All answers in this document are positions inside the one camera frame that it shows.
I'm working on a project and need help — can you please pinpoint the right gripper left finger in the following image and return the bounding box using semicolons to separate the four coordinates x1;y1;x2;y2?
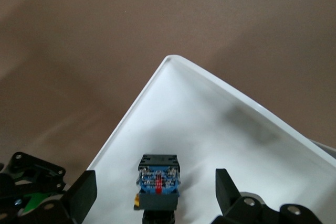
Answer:
18;170;98;224

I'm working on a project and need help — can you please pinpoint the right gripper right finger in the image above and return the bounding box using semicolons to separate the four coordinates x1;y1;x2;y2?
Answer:
214;168;322;224

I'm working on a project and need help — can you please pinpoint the red-capped push button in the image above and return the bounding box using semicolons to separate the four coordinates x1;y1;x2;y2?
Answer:
133;154;182;224

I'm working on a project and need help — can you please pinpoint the white plastic tray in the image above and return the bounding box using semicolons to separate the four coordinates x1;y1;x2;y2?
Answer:
86;55;336;224

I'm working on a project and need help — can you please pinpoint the black right wrist camera bracket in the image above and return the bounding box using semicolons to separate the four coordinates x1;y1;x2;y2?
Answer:
0;152;66;211

